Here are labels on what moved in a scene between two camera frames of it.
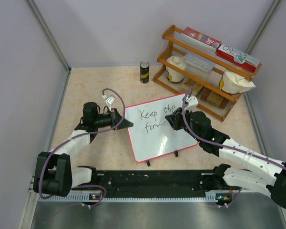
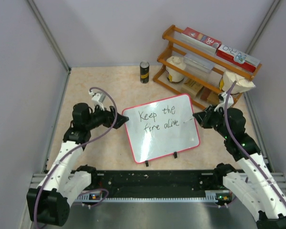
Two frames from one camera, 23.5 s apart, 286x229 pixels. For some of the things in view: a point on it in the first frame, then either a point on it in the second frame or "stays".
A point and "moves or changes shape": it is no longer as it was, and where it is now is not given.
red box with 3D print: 200,40 stays
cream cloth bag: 234,84 stays
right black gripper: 175,119 to 203,117
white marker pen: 162,122 moves or changes shape
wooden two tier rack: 209,81 stays
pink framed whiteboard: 152,136 stays
